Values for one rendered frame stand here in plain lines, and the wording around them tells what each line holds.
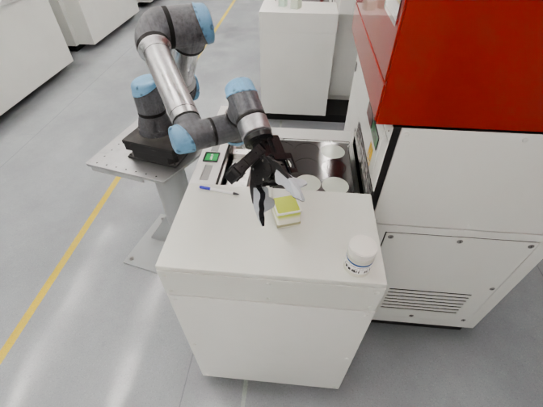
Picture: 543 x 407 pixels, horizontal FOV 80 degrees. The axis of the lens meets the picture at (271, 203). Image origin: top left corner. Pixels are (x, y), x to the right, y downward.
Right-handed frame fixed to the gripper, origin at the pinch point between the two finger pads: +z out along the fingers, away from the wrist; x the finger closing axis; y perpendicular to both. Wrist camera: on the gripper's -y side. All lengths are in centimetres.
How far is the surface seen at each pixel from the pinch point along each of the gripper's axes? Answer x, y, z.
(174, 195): 94, 23, -45
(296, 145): 33, 54, -38
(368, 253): -2.9, 20.5, 14.1
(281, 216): 15.4, 14.9, -4.0
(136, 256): 159, 19, -33
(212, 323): 55, 5, 18
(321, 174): 24, 50, -20
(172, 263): 34.2, -11.8, -1.2
